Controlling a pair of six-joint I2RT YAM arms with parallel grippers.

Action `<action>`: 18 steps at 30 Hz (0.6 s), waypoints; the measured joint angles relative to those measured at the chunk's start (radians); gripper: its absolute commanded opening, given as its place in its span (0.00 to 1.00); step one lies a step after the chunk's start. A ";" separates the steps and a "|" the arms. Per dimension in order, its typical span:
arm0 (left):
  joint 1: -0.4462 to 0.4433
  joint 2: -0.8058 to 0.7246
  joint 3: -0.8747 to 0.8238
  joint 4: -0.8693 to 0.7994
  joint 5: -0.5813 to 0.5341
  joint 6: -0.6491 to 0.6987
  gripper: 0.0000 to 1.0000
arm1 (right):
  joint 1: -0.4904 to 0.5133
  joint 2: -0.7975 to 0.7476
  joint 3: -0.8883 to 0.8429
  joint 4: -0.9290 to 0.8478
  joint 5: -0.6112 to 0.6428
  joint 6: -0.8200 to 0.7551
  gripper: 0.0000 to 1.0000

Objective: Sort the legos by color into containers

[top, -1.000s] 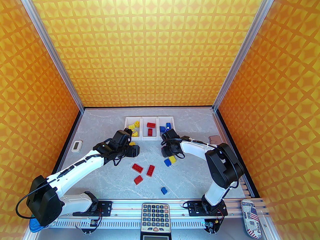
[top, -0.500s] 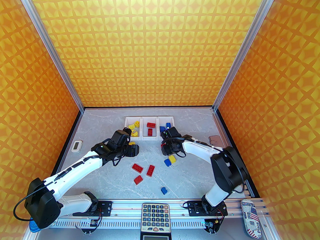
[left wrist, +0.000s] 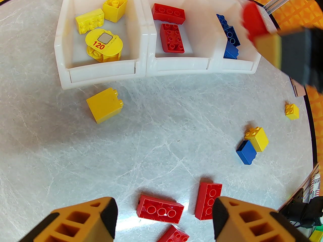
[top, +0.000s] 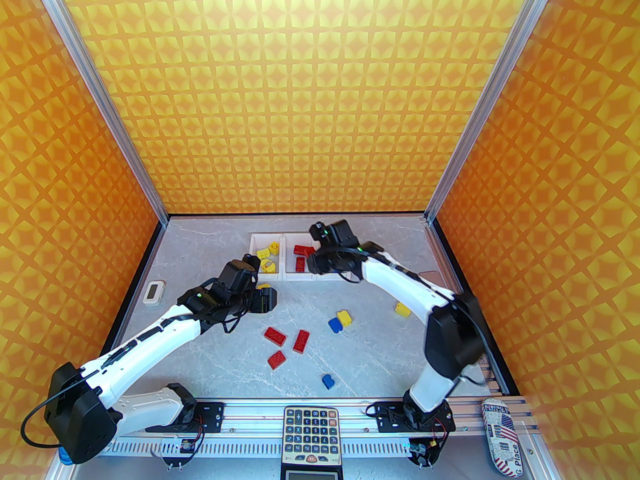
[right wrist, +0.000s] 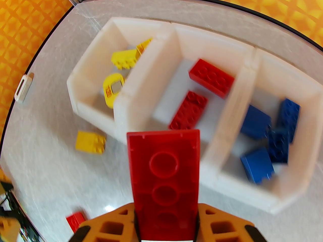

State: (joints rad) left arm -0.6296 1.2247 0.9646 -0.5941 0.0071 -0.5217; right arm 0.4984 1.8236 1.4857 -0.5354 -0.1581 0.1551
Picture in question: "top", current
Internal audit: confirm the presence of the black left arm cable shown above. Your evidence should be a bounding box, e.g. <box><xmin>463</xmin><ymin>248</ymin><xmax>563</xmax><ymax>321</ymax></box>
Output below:
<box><xmin>20</xmin><ymin>298</ymin><xmax>251</xmax><ymax>449</ymax></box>

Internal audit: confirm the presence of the white plastic bin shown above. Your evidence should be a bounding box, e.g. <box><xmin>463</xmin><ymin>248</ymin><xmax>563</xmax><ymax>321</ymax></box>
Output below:
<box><xmin>314</xmin><ymin>233</ymin><xmax>352</xmax><ymax>282</ymax></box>
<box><xmin>248</xmin><ymin>234</ymin><xmax>286</xmax><ymax>281</ymax></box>
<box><xmin>281</xmin><ymin>233</ymin><xmax>318</xmax><ymax>282</ymax></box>

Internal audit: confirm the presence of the aluminium frame post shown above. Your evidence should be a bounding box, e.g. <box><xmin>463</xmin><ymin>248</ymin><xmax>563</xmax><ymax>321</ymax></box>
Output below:
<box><xmin>424</xmin><ymin>0</ymin><xmax>566</xmax><ymax>225</ymax></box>
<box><xmin>25</xmin><ymin>0</ymin><xmax>169</xmax><ymax>226</ymax></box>

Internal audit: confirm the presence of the white digital timer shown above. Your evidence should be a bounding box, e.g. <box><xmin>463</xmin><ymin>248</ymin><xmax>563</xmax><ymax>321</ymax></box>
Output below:
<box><xmin>141</xmin><ymin>280</ymin><xmax>166</xmax><ymax>306</ymax></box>

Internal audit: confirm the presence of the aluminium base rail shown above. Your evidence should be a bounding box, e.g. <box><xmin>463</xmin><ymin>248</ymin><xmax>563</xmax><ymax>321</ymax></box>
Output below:
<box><xmin>72</xmin><ymin>399</ymin><xmax>543</xmax><ymax>436</ymax></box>

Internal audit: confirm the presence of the small electronics board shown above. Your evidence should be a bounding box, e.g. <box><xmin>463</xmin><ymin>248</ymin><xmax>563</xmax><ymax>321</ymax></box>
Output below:
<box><xmin>406</xmin><ymin>438</ymin><xmax>441</xmax><ymax>469</ymax></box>
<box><xmin>161</xmin><ymin>438</ymin><xmax>198</xmax><ymax>469</ymax></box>

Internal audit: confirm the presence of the white slotted cable duct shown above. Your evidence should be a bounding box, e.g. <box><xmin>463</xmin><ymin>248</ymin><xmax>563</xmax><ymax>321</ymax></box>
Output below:
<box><xmin>107</xmin><ymin>438</ymin><xmax>418</xmax><ymax>458</ymax></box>

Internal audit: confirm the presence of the beige and black calculator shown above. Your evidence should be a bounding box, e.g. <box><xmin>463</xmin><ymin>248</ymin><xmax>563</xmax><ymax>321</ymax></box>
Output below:
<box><xmin>281</xmin><ymin>405</ymin><xmax>346</xmax><ymax>480</ymax></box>

